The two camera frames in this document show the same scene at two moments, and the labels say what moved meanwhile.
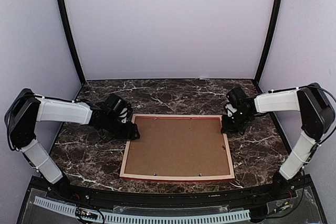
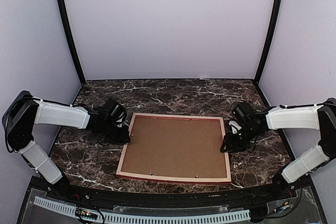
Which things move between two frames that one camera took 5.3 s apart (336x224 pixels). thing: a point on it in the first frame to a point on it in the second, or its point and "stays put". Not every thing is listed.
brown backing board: (178, 146) stays put
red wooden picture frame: (177, 148) stays put
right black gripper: (227, 128) to (232, 146)
